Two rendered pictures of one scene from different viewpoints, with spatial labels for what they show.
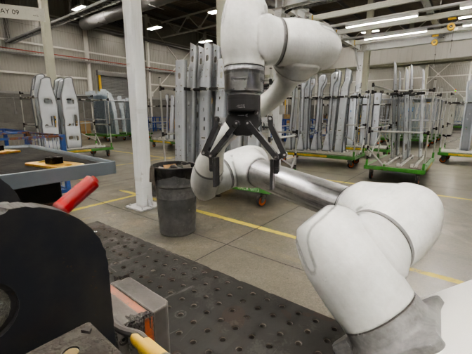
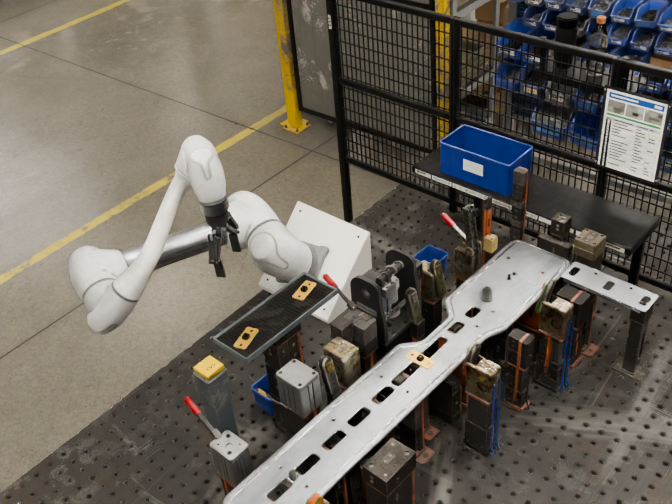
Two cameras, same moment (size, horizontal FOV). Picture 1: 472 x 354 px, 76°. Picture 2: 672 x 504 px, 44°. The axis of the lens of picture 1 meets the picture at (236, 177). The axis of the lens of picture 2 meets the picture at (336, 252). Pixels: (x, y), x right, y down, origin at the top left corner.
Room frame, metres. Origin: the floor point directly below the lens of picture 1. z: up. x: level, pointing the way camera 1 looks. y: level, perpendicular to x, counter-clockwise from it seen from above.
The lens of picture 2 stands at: (0.15, 2.14, 2.73)
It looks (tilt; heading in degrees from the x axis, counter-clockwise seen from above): 37 degrees down; 275
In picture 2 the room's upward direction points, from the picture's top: 5 degrees counter-clockwise
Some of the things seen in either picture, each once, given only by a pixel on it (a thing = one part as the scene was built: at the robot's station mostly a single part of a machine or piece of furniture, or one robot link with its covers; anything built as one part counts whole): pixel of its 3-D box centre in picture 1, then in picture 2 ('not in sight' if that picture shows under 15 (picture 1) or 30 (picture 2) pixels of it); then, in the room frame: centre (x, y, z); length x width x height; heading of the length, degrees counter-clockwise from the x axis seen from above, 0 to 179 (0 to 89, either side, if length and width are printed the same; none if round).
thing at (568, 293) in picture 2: not in sight; (568, 327); (-0.40, 0.11, 0.84); 0.11 x 0.10 x 0.28; 140
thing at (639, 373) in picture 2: not in sight; (636, 337); (-0.60, 0.17, 0.84); 0.11 x 0.06 x 0.29; 140
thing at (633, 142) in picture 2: not in sight; (632, 134); (-0.64, -0.31, 1.30); 0.23 x 0.02 x 0.31; 140
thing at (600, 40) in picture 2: not in sight; (598, 45); (-0.55, -0.51, 1.53); 0.06 x 0.06 x 0.20
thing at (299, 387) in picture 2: not in sight; (304, 423); (0.43, 0.54, 0.90); 0.13 x 0.10 x 0.41; 140
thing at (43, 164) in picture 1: (54, 161); (304, 289); (0.42, 0.26, 1.17); 0.08 x 0.04 x 0.01; 63
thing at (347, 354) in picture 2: not in sight; (346, 394); (0.31, 0.42, 0.89); 0.13 x 0.11 x 0.38; 140
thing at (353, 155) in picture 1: (322, 127); not in sight; (7.56, -2.13, 0.88); 1.91 x 1.00 x 1.76; 55
